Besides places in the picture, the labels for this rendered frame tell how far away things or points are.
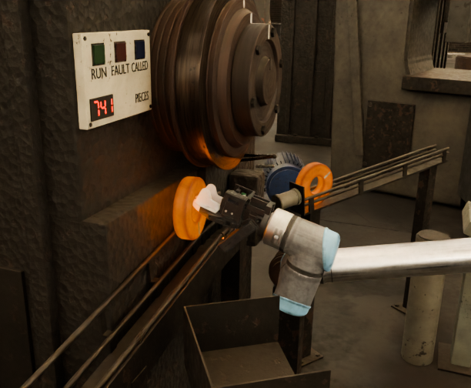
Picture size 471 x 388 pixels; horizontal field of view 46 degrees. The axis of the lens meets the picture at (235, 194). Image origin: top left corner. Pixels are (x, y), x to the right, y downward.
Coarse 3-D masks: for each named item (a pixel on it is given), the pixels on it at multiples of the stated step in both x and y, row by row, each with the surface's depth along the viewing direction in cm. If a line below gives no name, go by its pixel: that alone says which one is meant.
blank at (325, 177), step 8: (304, 168) 192; (312, 168) 191; (320, 168) 193; (328, 168) 196; (304, 176) 190; (312, 176) 192; (320, 176) 195; (328, 176) 197; (304, 184) 191; (320, 184) 198; (328, 184) 198; (312, 192) 197
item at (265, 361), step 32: (192, 320) 112; (224, 320) 114; (256, 320) 116; (192, 352) 103; (224, 352) 115; (256, 352) 116; (192, 384) 106; (224, 384) 107; (256, 384) 89; (288, 384) 91; (320, 384) 92
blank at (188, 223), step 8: (192, 176) 135; (184, 184) 130; (192, 184) 131; (200, 184) 136; (176, 192) 129; (184, 192) 129; (192, 192) 131; (176, 200) 128; (184, 200) 128; (192, 200) 132; (176, 208) 128; (184, 208) 128; (192, 208) 139; (176, 216) 128; (184, 216) 128; (192, 216) 138; (200, 216) 138; (176, 224) 129; (184, 224) 129; (192, 224) 133; (200, 224) 138; (176, 232) 131; (184, 232) 130; (192, 232) 133; (200, 232) 139
